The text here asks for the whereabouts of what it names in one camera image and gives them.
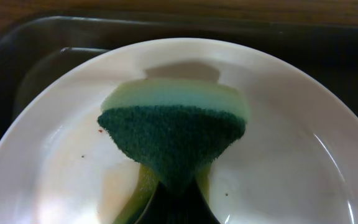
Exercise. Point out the large brown tray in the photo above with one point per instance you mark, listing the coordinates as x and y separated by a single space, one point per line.
34 52

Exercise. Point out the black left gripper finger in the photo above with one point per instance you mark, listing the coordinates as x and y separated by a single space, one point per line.
188 208

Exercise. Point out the pink plate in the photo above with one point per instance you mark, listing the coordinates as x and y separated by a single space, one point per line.
296 163

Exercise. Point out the green and yellow sponge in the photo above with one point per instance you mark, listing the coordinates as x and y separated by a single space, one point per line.
174 129

